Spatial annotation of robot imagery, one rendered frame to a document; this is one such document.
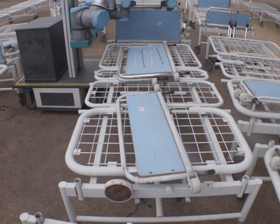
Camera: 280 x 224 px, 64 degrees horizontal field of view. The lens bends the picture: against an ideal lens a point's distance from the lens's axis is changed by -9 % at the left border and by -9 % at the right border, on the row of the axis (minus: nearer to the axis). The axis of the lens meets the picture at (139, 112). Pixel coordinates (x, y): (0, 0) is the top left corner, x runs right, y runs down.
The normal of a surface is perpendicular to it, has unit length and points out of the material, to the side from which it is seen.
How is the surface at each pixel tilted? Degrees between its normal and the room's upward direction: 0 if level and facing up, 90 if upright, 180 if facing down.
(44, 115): 0
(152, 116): 1
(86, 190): 90
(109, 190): 90
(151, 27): 90
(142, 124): 1
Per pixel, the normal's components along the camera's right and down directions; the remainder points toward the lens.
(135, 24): 0.00, 0.53
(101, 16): 0.81, 0.37
